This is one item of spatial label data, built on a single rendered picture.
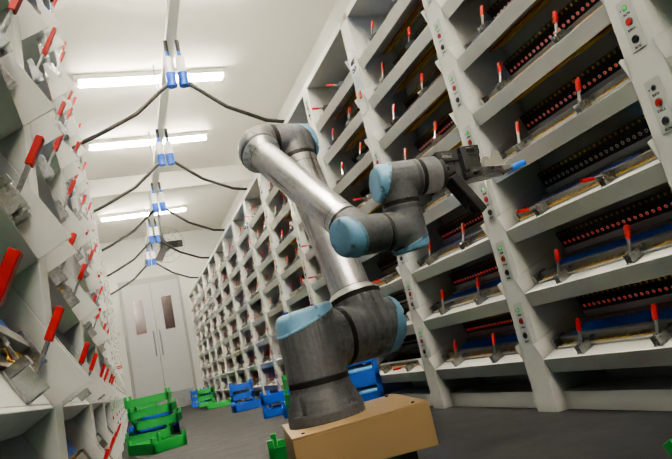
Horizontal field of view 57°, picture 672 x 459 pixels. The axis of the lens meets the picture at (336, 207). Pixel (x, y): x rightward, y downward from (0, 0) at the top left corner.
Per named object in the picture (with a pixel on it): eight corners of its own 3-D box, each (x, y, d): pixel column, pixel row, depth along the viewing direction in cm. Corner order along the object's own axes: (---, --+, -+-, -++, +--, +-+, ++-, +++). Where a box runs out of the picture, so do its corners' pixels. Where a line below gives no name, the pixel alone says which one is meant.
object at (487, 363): (532, 374, 187) (506, 335, 188) (441, 379, 242) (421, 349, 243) (574, 337, 195) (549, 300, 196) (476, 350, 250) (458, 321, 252)
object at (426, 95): (449, 84, 209) (427, 51, 210) (383, 150, 264) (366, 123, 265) (490, 62, 217) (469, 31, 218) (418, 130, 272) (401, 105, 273)
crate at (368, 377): (300, 401, 218) (296, 379, 220) (300, 398, 238) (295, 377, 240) (382, 382, 222) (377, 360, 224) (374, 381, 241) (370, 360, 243)
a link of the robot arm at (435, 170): (433, 188, 144) (415, 199, 153) (451, 185, 145) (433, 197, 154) (423, 152, 146) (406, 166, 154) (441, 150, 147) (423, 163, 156)
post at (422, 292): (444, 408, 239) (345, 10, 279) (433, 408, 248) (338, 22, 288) (487, 396, 246) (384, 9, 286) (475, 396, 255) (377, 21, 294)
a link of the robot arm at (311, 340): (277, 387, 153) (261, 317, 156) (334, 370, 162) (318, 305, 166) (306, 382, 140) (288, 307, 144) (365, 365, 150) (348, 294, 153)
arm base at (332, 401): (290, 433, 138) (280, 389, 140) (288, 424, 156) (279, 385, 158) (371, 411, 141) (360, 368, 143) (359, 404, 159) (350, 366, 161)
